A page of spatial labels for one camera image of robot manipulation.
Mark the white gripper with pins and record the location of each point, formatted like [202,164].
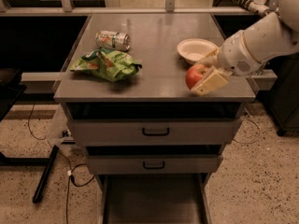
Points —
[234,55]

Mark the red apple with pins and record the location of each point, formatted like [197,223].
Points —
[195,74]

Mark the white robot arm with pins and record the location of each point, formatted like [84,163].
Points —
[275,34]

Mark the top grey drawer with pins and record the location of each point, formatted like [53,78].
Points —
[96,133]

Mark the grey drawer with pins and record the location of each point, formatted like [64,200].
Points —
[129,165]
[96,133]

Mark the grey drawer cabinet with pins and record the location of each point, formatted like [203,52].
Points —
[158,92]

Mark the middle grey drawer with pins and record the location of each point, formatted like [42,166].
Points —
[129,165]

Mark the open bottom drawer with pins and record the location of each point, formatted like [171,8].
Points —
[153,199]

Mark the white paper bowl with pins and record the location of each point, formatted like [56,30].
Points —
[194,49]

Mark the crushed soda can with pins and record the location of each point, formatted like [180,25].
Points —
[113,40]

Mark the green chip bag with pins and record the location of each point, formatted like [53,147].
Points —
[111,65]

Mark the black side table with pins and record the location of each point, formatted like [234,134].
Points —
[10,89]

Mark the black table leg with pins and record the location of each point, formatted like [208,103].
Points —
[37,198]

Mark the white ribbed hose fixture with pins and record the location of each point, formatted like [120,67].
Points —
[257,7]

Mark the black top drawer handle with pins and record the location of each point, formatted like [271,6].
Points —
[156,132]

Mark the black drawer handle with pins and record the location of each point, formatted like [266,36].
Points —
[156,132]
[153,165]

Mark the black middle drawer handle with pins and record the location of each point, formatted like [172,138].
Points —
[153,165]

